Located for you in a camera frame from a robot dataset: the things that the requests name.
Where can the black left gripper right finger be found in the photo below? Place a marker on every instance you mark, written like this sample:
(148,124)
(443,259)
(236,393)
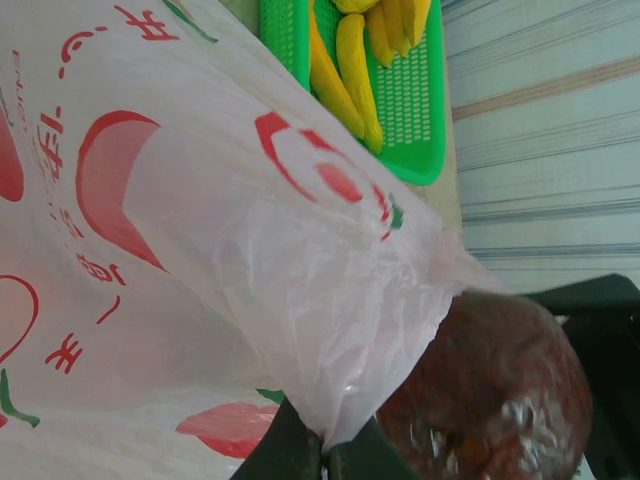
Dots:
(365,455)

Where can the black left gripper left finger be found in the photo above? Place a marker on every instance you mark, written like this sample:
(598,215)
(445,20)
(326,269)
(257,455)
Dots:
(290,450)

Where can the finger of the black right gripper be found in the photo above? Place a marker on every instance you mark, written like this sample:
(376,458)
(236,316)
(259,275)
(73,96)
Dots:
(600,297)

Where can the large dark red fake fruit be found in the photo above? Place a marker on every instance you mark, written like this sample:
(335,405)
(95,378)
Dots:
(490,375)

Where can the pink printed plastic bag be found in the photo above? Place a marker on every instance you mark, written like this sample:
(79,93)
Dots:
(200,225)

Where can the slim yellow fake banana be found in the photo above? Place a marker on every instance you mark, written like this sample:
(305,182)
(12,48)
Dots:
(357,80)

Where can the slim orange fake banana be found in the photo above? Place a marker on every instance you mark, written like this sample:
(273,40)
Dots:
(327,85)

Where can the round yellow fake fruit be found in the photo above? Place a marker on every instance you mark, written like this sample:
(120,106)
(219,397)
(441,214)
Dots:
(355,5)

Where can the green plastic basket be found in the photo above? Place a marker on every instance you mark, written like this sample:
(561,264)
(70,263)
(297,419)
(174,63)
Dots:
(410,100)

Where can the large curved yellow banana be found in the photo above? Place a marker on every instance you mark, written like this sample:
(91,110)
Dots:
(395,30)

